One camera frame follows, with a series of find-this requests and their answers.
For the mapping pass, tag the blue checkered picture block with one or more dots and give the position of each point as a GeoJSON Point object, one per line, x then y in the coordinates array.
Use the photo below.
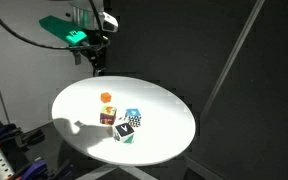
{"type": "Point", "coordinates": [133, 117]}

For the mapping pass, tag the white table base legs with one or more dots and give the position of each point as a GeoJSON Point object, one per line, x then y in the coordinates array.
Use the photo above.
{"type": "Point", "coordinates": [94, 173]}

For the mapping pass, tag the black letter V block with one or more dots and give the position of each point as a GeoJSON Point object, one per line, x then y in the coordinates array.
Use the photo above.
{"type": "Point", "coordinates": [124, 131]}

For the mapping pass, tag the small orange cube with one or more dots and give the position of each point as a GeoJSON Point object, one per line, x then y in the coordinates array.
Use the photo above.
{"type": "Point", "coordinates": [106, 97]}

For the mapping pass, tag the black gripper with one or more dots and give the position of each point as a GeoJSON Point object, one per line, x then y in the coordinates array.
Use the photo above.
{"type": "Point", "coordinates": [91, 53]}

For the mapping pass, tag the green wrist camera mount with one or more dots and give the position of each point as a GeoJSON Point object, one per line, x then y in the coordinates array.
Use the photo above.
{"type": "Point", "coordinates": [64, 30]}

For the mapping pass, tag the black spring clamp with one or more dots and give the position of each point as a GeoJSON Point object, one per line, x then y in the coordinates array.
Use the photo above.
{"type": "Point", "coordinates": [32, 137]}

